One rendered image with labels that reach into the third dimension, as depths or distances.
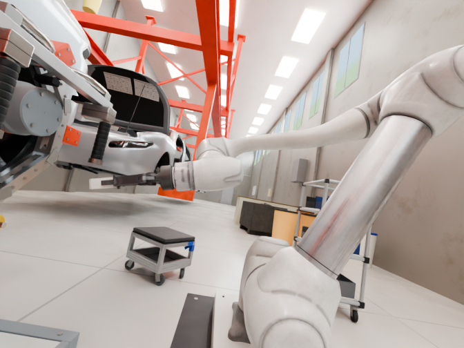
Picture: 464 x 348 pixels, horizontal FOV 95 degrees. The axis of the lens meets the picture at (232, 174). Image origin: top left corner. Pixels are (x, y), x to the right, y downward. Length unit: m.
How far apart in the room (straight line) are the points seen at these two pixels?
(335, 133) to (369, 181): 0.23
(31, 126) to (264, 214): 4.53
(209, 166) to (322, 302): 0.41
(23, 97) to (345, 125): 0.84
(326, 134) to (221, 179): 0.34
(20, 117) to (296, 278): 0.73
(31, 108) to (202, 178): 0.46
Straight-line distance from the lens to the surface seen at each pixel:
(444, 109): 0.62
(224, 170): 0.62
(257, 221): 4.88
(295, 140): 0.70
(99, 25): 5.06
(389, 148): 0.56
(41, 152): 1.05
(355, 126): 0.73
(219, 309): 0.84
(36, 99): 0.76
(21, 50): 0.63
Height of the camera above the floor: 0.72
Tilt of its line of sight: 6 degrees up
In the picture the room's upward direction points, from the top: 11 degrees clockwise
